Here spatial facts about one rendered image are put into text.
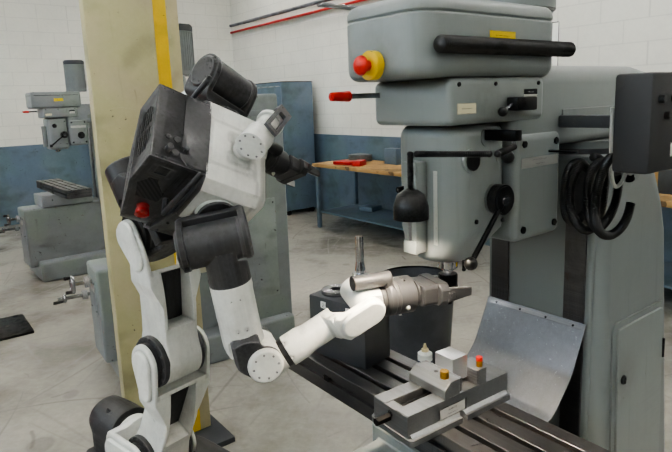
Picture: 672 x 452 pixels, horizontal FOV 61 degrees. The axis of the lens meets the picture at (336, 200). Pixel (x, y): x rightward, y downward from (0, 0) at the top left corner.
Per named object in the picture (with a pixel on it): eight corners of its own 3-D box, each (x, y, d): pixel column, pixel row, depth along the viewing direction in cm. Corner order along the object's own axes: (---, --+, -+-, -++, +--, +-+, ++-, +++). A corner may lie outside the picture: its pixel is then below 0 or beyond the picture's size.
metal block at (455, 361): (452, 383, 140) (452, 360, 139) (435, 374, 145) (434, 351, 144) (467, 376, 143) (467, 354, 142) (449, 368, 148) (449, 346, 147)
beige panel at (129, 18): (133, 485, 261) (75, -49, 222) (107, 446, 292) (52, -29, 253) (235, 441, 292) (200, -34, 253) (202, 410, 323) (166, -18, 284)
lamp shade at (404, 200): (389, 221, 115) (388, 191, 114) (398, 214, 122) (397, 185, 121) (424, 223, 113) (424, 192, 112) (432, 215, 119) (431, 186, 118)
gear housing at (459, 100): (451, 126, 117) (451, 76, 115) (373, 125, 136) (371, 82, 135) (545, 118, 137) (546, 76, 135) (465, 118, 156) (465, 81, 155)
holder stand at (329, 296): (365, 370, 166) (363, 304, 163) (311, 350, 180) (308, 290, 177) (390, 356, 175) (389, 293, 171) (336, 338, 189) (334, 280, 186)
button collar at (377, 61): (378, 79, 116) (377, 49, 115) (359, 81, 121) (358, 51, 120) (385, 79, 117) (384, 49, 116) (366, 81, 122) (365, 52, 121)
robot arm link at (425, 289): (451, 277, 133) (406, 284, 129) (451, 316, 135) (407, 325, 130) (423, 263, 145) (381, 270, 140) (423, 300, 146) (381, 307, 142)
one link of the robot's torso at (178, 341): (133, 385, 159) (107, 220, 154) (186, 362, 172) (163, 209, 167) (164, 397, 149) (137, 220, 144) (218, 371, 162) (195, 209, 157)
